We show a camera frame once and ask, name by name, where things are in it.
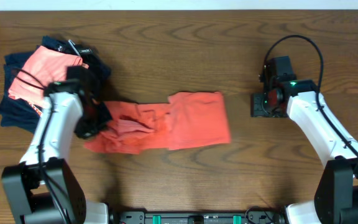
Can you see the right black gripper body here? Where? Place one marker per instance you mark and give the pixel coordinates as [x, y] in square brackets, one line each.
[263, 105]

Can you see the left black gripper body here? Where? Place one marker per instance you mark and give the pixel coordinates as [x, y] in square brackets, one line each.
[93, 119]

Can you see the red soccer t-shirt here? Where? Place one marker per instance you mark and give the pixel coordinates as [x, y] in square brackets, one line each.
[189, 119]

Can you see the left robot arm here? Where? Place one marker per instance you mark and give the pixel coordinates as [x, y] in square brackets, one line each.
[41, 188]

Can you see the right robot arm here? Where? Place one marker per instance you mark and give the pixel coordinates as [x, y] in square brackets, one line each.
[285, 96]

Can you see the folded black garment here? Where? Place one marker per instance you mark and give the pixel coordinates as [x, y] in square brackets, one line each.
[89, 55]

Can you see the folded pink shirt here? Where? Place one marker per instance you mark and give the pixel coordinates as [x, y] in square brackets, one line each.
[45, 65]

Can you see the folded navy garment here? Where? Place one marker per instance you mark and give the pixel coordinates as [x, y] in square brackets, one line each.
[17, 112]

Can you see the black mounting rail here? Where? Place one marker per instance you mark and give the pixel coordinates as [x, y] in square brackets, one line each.
[253, 215]

